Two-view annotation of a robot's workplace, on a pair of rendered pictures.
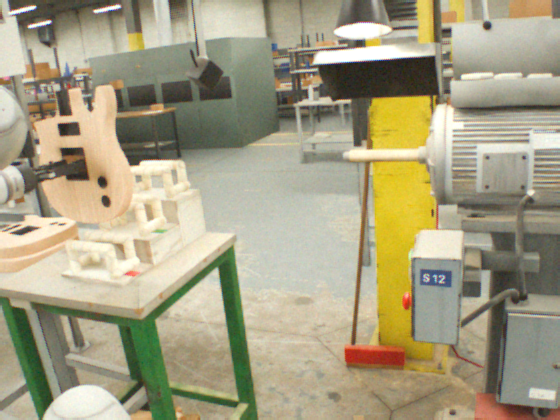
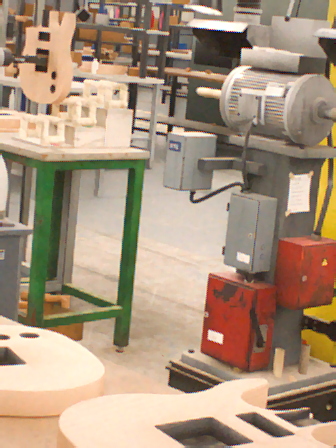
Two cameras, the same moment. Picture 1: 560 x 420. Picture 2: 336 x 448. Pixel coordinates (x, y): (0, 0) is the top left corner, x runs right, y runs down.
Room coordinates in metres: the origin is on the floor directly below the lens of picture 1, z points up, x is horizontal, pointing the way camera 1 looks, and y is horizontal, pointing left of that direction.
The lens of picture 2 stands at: (-2.72, -1.82, 1.54)
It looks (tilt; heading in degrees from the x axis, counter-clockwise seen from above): 11 degrees down; 23
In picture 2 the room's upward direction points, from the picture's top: 6 degrees clockwise
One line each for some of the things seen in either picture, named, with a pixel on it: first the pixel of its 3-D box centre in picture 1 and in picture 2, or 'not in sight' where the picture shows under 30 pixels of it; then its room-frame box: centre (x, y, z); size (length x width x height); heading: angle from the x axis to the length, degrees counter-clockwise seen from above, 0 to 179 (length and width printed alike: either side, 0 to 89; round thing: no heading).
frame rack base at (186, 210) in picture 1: (161, 216); (100, 124); (1.69, 0.43, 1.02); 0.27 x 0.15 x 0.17; 64
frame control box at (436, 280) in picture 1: (470, 293); (207, 171); (0.93, -0.40, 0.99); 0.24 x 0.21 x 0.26; 67
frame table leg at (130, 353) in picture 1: (128, 333); (55, 231); (1.86, 0.72, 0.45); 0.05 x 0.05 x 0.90; 67
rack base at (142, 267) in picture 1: (106, 270); (42, 142); (1.42, 0.57, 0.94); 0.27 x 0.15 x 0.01; 64
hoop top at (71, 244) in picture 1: (89, 246); (34, 119); (1.37, 0.59, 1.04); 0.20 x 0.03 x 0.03; 63
